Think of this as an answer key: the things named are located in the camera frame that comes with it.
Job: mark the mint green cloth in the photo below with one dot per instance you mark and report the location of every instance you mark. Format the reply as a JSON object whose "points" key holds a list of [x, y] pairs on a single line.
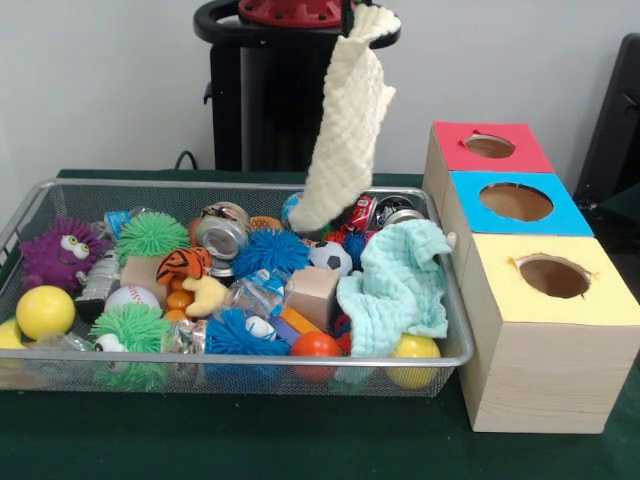
{"points": [[395, 285]]}

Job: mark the orange ball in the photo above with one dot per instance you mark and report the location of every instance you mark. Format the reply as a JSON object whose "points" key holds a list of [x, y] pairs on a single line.
{"points": [[316, 346]]}

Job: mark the shallow clear mesh bin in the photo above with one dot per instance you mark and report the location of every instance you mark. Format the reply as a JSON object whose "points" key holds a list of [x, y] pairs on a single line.
{"points": [[300, 385]]}

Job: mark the yellow ball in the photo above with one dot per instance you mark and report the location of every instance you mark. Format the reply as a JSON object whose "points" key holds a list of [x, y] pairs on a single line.
{"points": [[413, 349], [45, 312]]}

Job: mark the dark green table cloth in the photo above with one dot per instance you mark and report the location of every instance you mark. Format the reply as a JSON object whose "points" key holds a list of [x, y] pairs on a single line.
{"points": [[250, 440]]}

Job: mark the globe print ball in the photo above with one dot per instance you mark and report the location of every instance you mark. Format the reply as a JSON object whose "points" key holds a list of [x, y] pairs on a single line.
{"points": [[290, 208]]}

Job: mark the plain wooden block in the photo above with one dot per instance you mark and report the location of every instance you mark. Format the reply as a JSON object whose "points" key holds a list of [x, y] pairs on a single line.
{"points": [[313, 295]]}

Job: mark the blue spiky rubber ball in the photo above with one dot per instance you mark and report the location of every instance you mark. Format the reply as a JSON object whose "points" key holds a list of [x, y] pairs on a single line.
{"points": [[270, 252]]}

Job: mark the purple spiky toy with eyes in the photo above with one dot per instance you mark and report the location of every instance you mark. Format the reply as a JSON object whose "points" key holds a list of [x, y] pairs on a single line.
{"points": [[60, 255]]}

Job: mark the green fuzzy toy with eyes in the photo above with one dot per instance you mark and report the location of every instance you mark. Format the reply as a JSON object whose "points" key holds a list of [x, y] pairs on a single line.
{"points": [[140, 330]]}

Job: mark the tiger plush toy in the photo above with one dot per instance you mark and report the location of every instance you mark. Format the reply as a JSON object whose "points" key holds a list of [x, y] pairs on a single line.
{"points": [[182, 265]]}

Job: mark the small soccer ball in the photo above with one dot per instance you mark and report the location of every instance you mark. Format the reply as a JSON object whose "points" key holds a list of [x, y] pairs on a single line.
{"points": [[331, 258]]}

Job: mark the small baseball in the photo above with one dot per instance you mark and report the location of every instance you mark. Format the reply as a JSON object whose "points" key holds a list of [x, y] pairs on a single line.
{"points": [[132, 298]]}

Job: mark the wooden box with three holes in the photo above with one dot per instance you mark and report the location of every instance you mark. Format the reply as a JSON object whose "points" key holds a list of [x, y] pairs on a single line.
{"points": [[545, 360]]}

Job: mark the cream knitted cloth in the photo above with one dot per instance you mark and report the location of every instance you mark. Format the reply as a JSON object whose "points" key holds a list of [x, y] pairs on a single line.
{"points": [[350, 120]]}

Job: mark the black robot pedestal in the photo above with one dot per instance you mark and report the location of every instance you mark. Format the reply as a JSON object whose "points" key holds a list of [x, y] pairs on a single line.
{"points": [[270, 100]]}

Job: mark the green spiky rubber ball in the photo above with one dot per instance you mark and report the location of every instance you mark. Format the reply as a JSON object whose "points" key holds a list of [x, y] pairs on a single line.
{"points": [[150, 236]]}

